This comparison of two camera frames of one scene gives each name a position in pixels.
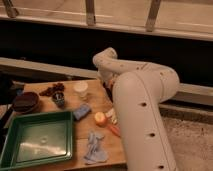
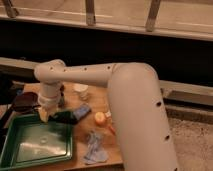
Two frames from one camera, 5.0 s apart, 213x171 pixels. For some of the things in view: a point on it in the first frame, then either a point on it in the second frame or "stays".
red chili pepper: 115,129 stays
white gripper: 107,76 to 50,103
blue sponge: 83,109 stays
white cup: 81,87 stays
